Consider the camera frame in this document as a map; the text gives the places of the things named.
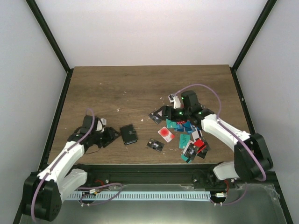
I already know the black frame post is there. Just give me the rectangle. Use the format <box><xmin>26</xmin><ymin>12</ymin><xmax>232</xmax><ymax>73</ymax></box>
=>
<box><xmin>25</xmin><ymin>0</ymin><xmax>71</xmax><ymax>73</ymax></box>
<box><xmin>230</xmin><ymin>0</ymin><xmax>278</xmax><ymax>70</ymax></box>

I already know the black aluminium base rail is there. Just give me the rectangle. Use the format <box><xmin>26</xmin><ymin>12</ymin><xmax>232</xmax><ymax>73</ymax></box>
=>
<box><xmin>73</xmin><ymin>164</ymin><xmax>216</xmax><ymax>188</ymax></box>

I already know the teal VIP card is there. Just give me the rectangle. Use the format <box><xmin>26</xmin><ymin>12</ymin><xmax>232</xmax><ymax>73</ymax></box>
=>
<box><xmin>179</xmin><ymin>134</ymin><xmax>190</xmax><ymax>149</ymax></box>

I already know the black VIP card right pile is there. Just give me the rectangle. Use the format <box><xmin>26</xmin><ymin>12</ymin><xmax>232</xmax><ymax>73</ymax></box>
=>
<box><xmin>182</xmin><ymin>142</ymin><xmax>199</xmax><ymax>163</ymax></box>

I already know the right black frame post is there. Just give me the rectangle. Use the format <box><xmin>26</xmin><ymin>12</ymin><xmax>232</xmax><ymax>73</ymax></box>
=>
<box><xmin>230</xmin><ymin>0</ymin><xmax>278</xmax><ymax>70</ymax></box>

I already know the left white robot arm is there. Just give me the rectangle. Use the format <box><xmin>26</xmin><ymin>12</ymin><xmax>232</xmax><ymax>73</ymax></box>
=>
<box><xmin>21</xmin><ymin>115</ymin><xmax>121</xmax><ymax>221</ymax></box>

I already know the teal card upper pile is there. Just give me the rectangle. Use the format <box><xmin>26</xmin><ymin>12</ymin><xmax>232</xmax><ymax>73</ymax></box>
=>
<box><xmin>166</xmin><ymin>119</ymin><xmax>177</xmax><ymax>129</ymax></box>

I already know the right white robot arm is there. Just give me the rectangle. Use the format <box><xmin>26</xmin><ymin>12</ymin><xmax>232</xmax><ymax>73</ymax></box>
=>
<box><xmin>152</xmin><ymin>91</ymin><xmax>273</xmax><ymax>188</ymax></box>

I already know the red card right pile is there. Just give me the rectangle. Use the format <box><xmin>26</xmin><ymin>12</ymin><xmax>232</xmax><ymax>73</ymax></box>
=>
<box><xmin>194</xmin><ymin>139</ymin><xmax>207</xmax><ymax>153</ymax></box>

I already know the black leather card holder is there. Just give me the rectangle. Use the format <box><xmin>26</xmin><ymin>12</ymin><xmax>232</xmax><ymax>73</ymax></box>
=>
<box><xmin>120</xmin><ymin>124</ymin><xmax>138</xmax><ymax>145</ymax></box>

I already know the light blue cable duct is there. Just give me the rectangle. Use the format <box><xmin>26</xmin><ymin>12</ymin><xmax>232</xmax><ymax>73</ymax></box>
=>
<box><xmin>66</xmin><ymin>191</ymin><xmax>211</xmax><ymax>201</ymax></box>

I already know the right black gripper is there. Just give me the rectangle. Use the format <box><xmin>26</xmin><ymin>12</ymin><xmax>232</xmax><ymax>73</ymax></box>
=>
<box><xmin>154</xmin><ymin>105</ymin><xmax>191</xmax><ymax>123</ymax></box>

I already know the white card red circle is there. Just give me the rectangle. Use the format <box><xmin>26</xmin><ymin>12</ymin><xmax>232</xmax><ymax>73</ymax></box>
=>
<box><xmin>158</xmin><ymin>127</ymin><xmax>174</xmax><ymax>143</ymax></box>

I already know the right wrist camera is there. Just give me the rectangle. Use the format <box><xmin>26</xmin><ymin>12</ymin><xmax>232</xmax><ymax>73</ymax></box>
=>
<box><xmin>168</xmin><ymin>94</ymin><xmax>181</xmax><ymax>109</ymax></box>

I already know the left black frame post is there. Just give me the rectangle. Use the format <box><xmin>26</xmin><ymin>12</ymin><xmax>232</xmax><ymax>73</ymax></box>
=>
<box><xmin>25</xmin><ymin>0</ymin><xmax>71</xmax><ymax>73</ymax></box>

